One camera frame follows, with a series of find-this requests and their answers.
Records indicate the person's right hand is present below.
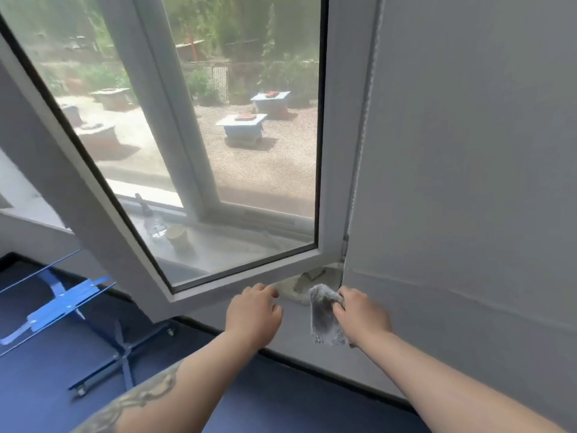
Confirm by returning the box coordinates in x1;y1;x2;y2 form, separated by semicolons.
332;286;393;348

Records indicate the clear glass bottle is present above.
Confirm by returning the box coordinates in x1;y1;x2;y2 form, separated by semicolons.
135;193;169;241

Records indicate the grey window sill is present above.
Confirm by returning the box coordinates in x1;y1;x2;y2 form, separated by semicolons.
173;261;406;398

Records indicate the person's left hand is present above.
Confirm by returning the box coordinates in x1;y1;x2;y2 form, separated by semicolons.
224;283;284;352

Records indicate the grey box with white rim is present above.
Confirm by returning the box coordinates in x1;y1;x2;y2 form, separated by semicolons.
216;113;268;149
74;123;120;161
250;90;292;120
89;87;134;112

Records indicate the white open window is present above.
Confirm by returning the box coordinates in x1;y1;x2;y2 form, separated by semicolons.
0;0;384;323

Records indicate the beige paper cup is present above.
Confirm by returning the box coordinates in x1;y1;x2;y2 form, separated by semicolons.
165;224;195;257

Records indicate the blue metal frame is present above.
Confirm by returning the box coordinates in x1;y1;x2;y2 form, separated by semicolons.
0;250;177;398

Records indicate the person's right forearm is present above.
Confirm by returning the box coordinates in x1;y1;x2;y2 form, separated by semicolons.
358;331;569;433

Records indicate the grey cleaning cloth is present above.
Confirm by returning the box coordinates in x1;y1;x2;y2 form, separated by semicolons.
308;283;352;348

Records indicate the person's left forearm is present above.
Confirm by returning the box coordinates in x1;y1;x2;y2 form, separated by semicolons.
70;331;262;433

